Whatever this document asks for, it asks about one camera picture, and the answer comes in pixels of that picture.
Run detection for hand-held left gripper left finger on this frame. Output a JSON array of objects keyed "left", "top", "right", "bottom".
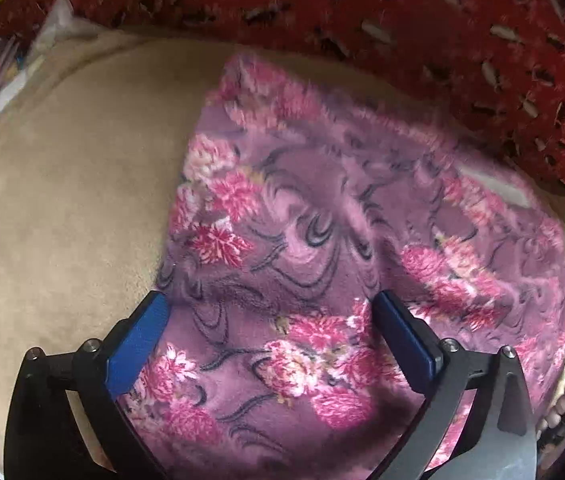
[{"left": 4, "top": 291, "right": 171, "bottom": 480}]

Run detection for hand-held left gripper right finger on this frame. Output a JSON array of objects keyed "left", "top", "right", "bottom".
[{"left": 371, "top": 290, "right": 536, "bottom": 480}]

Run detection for purple floral fleece top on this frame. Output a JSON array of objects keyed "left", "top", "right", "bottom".
[{"left": 112, "top": 52, "right": 565, "bottom": 476}]

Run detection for person's right hand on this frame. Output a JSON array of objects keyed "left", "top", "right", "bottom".
[{"left": 536, "top": 381, "right": 565, "bottom": 443}]

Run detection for beige fleece blanket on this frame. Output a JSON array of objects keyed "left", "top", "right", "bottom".
[{"left": 0, "top": 27, "right": 565, "bottom": 471}]

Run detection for red patterned quilt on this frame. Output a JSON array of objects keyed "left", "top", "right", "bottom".
[{"left": 0, "top": 0, "right": 565, "bottom": 208}]

